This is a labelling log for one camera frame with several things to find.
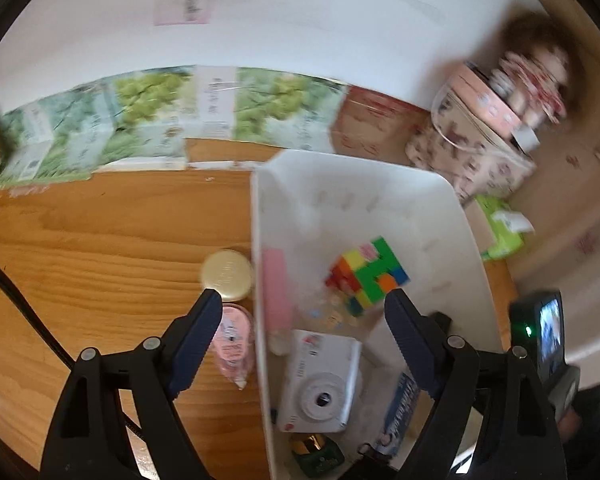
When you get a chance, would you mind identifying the patterned gift boxes pile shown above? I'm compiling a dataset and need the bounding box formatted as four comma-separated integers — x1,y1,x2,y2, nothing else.
406,105,537,203

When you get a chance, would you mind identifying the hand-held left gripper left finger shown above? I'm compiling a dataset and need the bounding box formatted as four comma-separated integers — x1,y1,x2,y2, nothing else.
40,288,224,480

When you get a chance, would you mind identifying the green tissue pack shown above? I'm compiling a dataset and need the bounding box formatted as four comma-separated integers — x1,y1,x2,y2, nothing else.
475,195,533,261

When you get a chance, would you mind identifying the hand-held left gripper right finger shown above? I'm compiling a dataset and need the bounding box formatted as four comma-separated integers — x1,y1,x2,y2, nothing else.
384,290,568,480

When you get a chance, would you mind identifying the brown-haired doll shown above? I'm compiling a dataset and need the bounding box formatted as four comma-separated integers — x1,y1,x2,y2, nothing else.
495,12,578,123

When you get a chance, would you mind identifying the white plastic bin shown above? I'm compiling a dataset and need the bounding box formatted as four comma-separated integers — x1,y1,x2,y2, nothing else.
250,149,503,480

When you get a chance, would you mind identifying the pink correction tape dispenser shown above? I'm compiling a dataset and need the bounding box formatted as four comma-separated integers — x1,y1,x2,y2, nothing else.
215,304,256,392

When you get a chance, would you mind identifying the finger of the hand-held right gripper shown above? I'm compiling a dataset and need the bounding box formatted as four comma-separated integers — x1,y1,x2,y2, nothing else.
427,311,453,336

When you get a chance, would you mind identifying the round cream tin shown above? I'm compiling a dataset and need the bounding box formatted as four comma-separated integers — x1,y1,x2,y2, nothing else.
201,249,253,302

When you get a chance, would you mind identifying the person's right forearm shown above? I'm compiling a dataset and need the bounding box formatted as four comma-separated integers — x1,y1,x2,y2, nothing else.
557,384,600,466

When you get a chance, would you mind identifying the brown cardboard box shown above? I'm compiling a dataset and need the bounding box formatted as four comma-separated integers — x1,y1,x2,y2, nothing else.
330,85,431,163

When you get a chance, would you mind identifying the green bottle with gold cap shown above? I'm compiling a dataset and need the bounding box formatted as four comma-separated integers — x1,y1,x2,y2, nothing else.
290,434,346,478

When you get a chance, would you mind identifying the multicoloured puzzle cube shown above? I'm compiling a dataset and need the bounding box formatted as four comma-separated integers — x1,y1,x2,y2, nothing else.
324,236,411,317

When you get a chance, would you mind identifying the white instant camera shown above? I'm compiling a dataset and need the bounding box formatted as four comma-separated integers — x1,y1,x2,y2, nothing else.
277,330,363,433

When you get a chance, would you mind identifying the black cable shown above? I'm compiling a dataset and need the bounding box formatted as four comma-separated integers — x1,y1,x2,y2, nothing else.
0,254,146,441

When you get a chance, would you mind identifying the pink box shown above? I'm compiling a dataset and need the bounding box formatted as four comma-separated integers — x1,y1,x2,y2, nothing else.
447,62,523,136

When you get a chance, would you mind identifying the blue white pack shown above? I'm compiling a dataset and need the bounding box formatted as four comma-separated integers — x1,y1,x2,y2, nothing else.
375,372,421,457

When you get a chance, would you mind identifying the pink wall note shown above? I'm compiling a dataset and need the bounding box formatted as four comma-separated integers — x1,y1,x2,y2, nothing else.
152,0,216,27

